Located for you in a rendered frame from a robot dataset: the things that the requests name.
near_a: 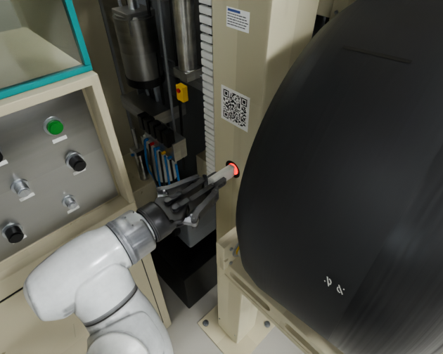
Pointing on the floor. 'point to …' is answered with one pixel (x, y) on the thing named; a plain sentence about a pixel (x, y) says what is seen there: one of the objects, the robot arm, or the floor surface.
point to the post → (288, 36)
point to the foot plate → (211, 319)
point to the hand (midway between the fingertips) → (221, 176)
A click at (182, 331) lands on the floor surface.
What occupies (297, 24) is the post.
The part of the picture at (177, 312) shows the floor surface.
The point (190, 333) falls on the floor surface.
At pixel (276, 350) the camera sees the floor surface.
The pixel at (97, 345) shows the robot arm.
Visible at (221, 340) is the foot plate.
